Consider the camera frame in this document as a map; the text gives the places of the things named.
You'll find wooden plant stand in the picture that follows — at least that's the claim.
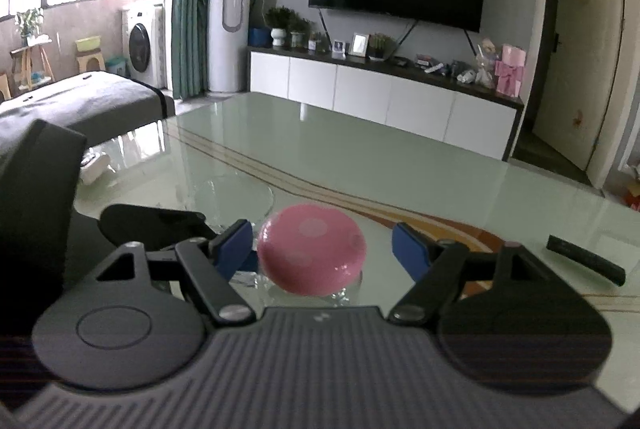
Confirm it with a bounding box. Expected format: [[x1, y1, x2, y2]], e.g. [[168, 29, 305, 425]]
[[10, 40, 54, 90]]

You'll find pink gift box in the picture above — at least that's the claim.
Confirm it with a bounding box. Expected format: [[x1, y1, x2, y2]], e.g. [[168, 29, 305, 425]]
[[494, 44, 527, 98]]

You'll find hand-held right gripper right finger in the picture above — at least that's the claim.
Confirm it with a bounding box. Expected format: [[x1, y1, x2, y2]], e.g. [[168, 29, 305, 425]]
[[387, 222, 567, 327]]

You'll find cream door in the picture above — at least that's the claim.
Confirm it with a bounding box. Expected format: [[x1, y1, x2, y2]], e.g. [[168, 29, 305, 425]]
[[531, 0, 626, 173]]

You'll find clear glass bottle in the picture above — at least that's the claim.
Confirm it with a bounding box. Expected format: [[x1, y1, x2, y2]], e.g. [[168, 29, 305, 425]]
[[227, 259, 365, 308]]

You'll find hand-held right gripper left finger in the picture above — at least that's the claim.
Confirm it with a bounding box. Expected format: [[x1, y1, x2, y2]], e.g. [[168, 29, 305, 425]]
[[87, 219, 258, 328]]

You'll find green plant in black pot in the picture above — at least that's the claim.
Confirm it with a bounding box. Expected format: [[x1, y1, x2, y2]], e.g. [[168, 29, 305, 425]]
[[369, 34, 396, 61]]

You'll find clear glass cup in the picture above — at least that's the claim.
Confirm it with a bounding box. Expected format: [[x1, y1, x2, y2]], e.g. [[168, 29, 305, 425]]
[[197, 174, 277, 232]]

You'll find plant in glass pot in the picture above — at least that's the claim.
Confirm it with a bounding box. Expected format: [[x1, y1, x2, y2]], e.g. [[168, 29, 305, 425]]
[[289, 16, 312, 50]]

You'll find wooden stool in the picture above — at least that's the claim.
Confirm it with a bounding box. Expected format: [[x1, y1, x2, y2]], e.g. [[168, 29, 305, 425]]
[[76, 52, 107, 73]]

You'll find pink polka dot bottle cap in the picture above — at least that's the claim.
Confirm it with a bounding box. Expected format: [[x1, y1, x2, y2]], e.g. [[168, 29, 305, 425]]
[[256, 204, 367, 296]]

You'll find plant on wooden stand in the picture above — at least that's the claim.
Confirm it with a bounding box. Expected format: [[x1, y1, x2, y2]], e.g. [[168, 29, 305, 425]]
[[15, 8, 45, 40]]

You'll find white photo frame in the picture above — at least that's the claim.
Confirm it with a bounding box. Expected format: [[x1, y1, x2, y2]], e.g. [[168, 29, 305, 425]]
[[348, 32, 370, 58]]

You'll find white tower air conditioner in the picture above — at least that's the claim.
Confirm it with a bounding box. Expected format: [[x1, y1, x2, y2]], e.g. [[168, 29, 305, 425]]
[[206, 0, 263, 97]]

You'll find white washing machine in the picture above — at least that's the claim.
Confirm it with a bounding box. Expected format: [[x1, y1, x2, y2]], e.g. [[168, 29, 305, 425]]
[[121, 1, 166, 88]]

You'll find white television cabinet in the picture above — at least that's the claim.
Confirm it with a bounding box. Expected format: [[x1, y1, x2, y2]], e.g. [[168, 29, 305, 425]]
[[247, 46, 525, 162]]

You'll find blue plant pot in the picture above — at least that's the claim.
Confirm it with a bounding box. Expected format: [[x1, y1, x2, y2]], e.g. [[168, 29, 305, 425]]
[[248, 26, 273, 48]]

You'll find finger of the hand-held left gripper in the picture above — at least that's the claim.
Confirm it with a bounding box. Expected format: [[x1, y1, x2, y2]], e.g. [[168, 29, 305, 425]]
[[99, 204, 222, 253]]

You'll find white doll figurine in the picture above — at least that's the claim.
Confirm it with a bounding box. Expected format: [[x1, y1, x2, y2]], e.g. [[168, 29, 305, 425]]
[[472, 39, 501, 86]]

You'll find plant in white pot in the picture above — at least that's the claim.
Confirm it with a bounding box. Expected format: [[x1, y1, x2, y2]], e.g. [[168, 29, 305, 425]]
[[264, 6, 297, 48]]

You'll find green curtain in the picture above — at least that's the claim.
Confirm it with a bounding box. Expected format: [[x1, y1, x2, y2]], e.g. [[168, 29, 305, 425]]
[[171, 0, 213, 100]]

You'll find black remote control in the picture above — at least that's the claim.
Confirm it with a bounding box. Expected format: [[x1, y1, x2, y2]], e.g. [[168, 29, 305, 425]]
[[546, 235, 627, 288]]

